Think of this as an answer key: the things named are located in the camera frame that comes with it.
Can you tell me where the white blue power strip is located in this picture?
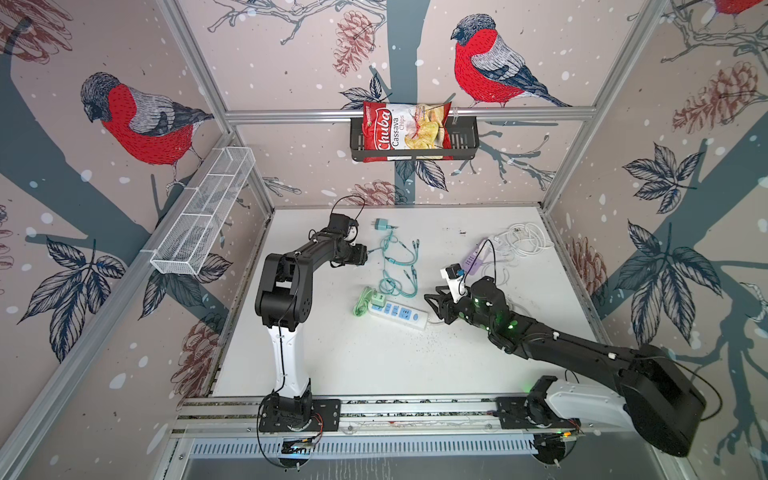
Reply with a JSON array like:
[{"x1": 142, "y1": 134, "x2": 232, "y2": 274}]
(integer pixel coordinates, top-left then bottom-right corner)
[{"x1": 368, "y1": 301, "x2": 429, "y2": 330}]

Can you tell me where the green charger adapter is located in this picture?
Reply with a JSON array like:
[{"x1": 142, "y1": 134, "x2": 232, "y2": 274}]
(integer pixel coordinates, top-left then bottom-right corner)
[{"x1": 370, "y1": 290, "x2": 387, "y2": 308}]

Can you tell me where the white charger adapter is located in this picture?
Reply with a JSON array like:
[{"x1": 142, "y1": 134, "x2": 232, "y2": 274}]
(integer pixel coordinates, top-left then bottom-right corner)
[{"x1": 487, "y1": 236, "x2": 508, "y2": 256}]

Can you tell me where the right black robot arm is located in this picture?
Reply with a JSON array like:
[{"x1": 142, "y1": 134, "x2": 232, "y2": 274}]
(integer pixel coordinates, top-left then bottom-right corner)
[{"x1": 424, "y1": 264, "x2": 706, "y2": 457}]

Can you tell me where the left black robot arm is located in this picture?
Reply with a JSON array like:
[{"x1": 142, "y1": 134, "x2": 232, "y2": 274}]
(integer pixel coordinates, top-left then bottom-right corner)
[{"x1": 254, "y1": 213, "x2": 368, "y2": 433}]

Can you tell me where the teal charger adapter far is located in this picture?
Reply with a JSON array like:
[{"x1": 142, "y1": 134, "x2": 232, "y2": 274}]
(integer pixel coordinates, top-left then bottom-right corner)
[{"x1": 373, "y1": 218, "x2": 396, "y2": 232}]

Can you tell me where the red cassava chips bag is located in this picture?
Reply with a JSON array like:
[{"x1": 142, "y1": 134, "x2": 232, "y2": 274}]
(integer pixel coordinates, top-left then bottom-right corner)
[{"x1": 362, "y1": 102, "x2": 451, "y2": 162}]

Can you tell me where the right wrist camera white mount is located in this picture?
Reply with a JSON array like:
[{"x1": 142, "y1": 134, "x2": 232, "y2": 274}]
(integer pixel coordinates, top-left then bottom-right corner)
[{"x1": 440, "y1": 263, "x2": 466, "y2": 303}]

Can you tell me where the teal charging cable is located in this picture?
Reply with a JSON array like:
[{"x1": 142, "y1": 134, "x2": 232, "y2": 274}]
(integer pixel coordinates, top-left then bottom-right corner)
[{"x1": 367, "y1": 225, "x2": 421, "y2": 299}]

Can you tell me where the green charging cable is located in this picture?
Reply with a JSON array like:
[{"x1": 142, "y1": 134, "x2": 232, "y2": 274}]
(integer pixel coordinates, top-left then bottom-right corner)
[{"x1": 352, "y1": 285, "x2": 376, "y2": 318}]

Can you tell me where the black wall basket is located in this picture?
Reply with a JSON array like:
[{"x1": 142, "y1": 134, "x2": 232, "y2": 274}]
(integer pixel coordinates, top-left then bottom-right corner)
[{"x1": 349, "y1": 116, "x2": 479, "y2": 163}]

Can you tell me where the white wire wall basket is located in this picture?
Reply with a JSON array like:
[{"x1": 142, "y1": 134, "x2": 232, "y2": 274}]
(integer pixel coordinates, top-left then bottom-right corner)
[{"x1": 150, "y1": 146, "x2": 255, "y2": 276}]

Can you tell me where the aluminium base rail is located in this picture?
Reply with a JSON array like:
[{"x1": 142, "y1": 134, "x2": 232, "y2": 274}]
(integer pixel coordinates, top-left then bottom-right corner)
[{"x1": 170, "y1": 396, "x2": 648, "y2": 464}]

